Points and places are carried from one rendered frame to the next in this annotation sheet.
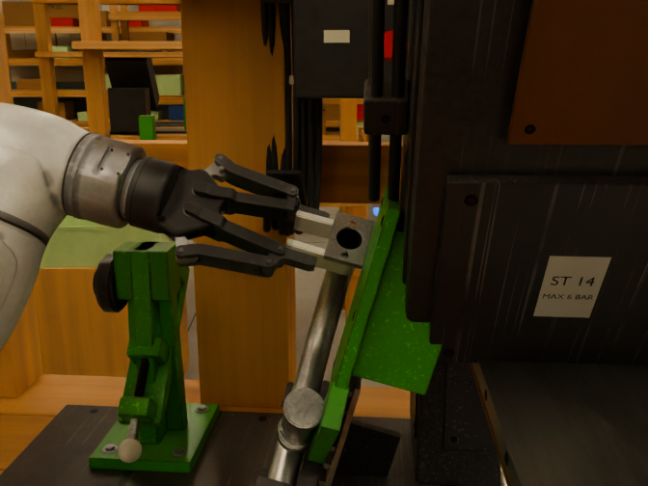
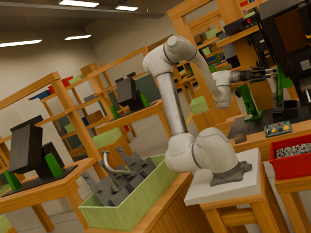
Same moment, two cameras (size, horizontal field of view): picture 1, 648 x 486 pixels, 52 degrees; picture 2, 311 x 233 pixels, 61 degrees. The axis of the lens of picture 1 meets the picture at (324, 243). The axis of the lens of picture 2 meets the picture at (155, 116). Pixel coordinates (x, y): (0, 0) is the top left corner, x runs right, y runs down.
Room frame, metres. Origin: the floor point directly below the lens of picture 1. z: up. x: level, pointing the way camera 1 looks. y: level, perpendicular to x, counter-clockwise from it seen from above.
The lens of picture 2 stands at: (-1.30, -0.04, 1.60)
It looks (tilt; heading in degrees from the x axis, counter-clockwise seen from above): 10 degrees down; 26
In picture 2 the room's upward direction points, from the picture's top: 25 degrees counter-clockwise
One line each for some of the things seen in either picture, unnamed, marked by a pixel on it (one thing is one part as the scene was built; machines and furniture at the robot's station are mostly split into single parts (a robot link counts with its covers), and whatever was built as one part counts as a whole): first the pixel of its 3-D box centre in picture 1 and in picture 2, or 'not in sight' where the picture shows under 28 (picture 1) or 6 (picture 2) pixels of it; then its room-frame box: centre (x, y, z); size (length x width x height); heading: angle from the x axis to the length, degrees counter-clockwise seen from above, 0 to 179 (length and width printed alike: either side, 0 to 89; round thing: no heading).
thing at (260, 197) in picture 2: not in sight; (233, 184); (0.00, 0.35, 0.83); 0.32 x 0.32 x 0.04; 89
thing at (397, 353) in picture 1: (394, 302); (283, 76); (0.59, -0.07, 1.17); 0.13 x 0.12 x 0.20; 85
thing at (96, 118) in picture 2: not in sight; (80, 116); (4.58, 5.02, 1.13); 2.48 x 0.54 x 2.27; 92
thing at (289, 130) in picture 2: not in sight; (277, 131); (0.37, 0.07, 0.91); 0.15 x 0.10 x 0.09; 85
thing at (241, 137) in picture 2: not in sight; (239, 137); (0.41, 0.31, 0.91); 0.10 x 0.08 x 0.03; 6
